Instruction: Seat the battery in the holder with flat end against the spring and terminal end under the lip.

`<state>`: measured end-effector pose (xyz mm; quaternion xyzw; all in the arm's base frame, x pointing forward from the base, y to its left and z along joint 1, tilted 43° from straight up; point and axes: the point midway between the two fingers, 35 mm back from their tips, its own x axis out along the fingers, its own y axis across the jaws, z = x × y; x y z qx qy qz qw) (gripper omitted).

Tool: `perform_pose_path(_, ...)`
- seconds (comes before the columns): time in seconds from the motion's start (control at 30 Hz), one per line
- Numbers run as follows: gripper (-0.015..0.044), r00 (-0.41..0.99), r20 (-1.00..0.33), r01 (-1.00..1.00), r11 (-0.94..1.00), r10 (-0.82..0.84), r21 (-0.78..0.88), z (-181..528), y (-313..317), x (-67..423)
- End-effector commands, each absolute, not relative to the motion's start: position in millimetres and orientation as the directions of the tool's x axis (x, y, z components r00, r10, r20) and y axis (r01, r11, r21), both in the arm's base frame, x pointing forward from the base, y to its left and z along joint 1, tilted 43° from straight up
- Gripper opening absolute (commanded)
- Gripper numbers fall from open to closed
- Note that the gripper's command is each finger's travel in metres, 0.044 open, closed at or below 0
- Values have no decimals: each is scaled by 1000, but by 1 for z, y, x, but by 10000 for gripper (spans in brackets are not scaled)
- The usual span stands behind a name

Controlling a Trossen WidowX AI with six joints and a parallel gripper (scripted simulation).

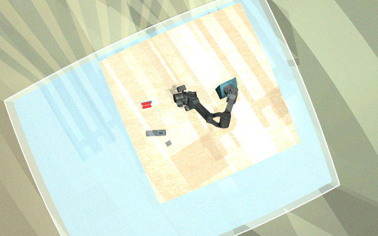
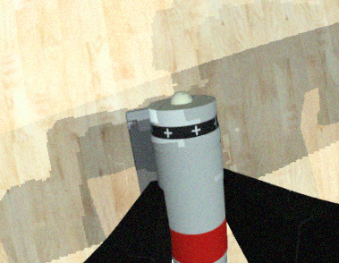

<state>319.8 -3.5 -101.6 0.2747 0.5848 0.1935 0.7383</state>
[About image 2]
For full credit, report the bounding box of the grey battery with red band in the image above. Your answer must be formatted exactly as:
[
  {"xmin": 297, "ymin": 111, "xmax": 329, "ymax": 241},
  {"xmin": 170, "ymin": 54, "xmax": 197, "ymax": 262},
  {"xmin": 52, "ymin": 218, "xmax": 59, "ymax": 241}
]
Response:
[{"xmin": 148, "ymin": 91, "xmax": 227, "ymax": 263}]

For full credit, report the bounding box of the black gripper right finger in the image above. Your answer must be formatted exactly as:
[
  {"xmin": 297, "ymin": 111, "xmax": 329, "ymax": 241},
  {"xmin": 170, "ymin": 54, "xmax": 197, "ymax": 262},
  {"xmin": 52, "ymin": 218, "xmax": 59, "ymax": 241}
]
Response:
[{"xmin": 223, "ymin": 168, "xmax": 339, "ymax": 263}]

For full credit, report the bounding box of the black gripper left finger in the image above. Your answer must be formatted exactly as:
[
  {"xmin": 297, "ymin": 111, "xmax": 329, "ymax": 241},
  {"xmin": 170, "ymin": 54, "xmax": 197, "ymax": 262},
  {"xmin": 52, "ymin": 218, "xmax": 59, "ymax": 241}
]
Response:
[{"xmin": 84, "ymin": 181, "xmax": 173, "ymax": 263}]

